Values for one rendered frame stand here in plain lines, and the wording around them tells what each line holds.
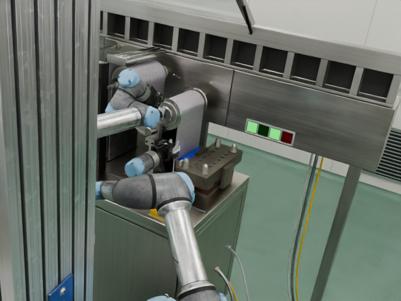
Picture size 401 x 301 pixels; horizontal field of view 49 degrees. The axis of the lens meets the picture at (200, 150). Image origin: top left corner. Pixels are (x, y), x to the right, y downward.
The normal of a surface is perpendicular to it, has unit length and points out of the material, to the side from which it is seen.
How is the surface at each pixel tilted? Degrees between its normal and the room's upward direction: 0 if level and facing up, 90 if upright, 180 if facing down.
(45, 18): 90
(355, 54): 90
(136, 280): 90
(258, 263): 0
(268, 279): 0
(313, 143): 90
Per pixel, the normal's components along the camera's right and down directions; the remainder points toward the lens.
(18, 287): 0.92, 0.25
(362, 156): -0.48, 0.30
